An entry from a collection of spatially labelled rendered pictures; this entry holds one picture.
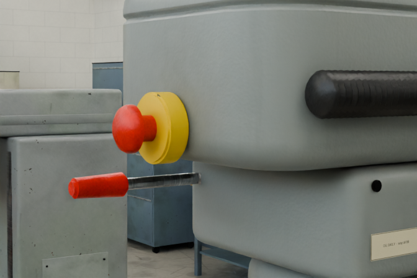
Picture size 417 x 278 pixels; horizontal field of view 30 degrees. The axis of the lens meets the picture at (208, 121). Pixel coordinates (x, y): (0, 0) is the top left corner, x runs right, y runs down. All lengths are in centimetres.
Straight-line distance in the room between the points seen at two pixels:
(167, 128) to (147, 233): 761
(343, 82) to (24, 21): 980
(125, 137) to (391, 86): 21
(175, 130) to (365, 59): 16
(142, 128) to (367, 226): 20
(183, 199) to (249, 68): 771
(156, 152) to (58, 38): 984
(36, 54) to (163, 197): 312
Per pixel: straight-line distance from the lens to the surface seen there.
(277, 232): 70
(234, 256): 707
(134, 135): 62
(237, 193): 74
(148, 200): 813
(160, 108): 63
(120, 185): 74
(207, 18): 61
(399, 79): 60
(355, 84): 56
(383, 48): 63
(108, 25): 1034
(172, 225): 825
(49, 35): 1043
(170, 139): 62
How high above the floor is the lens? 180
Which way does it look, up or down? 3 degrees down
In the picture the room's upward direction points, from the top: straight up
